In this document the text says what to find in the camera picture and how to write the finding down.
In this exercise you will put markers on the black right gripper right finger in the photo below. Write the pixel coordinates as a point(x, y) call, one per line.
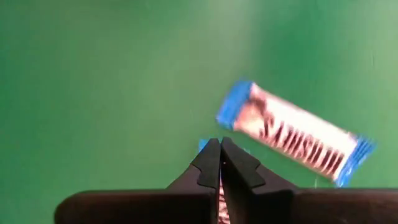
point(280, 205)

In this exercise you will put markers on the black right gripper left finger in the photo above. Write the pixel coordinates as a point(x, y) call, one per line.
point(174, 205)

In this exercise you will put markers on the white Hershey's candy bar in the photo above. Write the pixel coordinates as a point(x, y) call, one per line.
point(222, 208)
point(295, 133)

